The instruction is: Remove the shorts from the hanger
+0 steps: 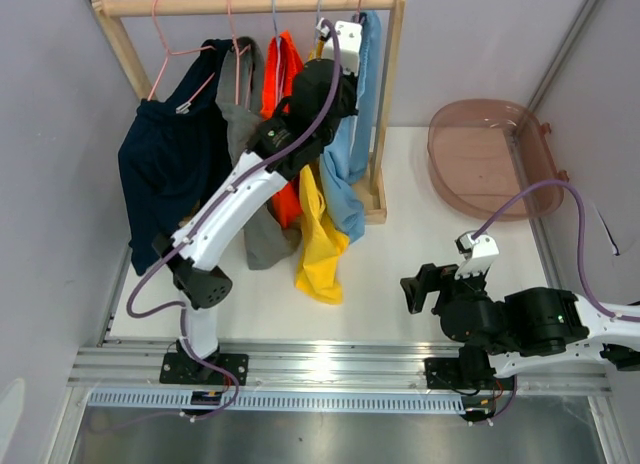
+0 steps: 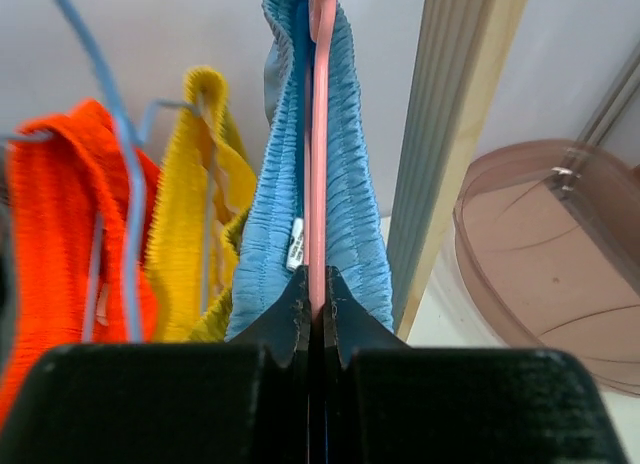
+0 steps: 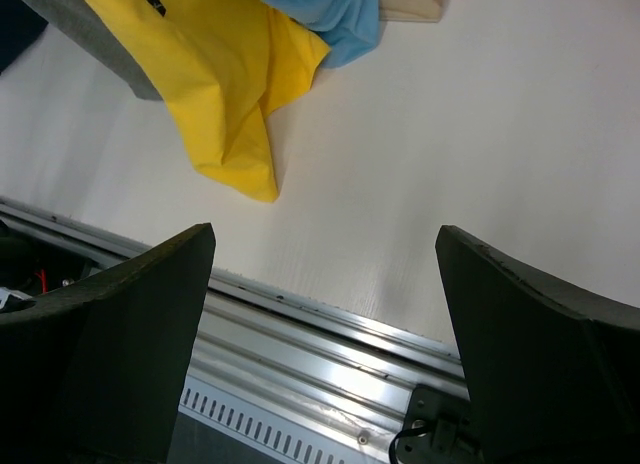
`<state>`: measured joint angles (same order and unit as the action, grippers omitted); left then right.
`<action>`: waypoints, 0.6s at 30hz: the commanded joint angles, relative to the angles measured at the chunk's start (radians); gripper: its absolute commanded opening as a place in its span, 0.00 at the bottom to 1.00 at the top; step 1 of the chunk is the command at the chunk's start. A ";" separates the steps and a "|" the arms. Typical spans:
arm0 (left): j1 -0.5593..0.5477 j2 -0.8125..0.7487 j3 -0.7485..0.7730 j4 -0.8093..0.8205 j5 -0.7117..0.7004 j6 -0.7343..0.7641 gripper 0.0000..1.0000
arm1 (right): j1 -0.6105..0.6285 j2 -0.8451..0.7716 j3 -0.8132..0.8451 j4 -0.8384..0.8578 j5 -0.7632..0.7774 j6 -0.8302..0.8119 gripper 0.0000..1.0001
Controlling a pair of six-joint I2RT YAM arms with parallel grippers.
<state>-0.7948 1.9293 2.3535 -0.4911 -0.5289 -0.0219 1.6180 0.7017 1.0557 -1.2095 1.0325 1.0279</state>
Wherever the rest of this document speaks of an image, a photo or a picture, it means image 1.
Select light blue shorts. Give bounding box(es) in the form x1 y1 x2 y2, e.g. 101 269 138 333
319 11 381 243

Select orange shorts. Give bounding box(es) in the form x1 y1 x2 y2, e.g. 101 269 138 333
260 31 303 229

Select pink hanger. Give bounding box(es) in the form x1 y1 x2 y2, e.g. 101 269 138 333
147 0 219 114
226 0 253 109
352 0 364 24

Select yellow shorts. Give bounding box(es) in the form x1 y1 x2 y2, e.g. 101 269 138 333
293 58 349 305

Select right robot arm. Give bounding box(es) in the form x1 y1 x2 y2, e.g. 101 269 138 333
400 263 639 396

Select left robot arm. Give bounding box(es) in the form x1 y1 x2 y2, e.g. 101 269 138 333
154 58 359 384

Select grey shorts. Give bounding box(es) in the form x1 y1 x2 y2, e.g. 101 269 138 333
215 37 301 270

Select navy blue shorts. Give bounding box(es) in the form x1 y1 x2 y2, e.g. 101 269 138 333
118 39 232 276

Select wooden clothes rack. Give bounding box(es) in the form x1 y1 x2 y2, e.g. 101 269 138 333
91 0 406 225

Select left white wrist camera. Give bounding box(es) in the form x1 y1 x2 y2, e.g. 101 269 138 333
316 20 363 77

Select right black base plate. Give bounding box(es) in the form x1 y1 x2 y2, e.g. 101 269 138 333
423 357 515 394

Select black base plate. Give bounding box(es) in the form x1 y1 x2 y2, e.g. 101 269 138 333
159 352 249 386
423 357 515 394

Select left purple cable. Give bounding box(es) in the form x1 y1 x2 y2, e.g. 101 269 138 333
125 17 344 319

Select aluminium mounting rail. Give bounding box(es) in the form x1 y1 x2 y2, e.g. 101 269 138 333
67 341 612 396

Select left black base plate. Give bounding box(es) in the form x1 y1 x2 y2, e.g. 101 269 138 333
159 352 249 386

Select slotted grey cable duct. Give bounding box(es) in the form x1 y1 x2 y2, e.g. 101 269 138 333
87 388 465 415

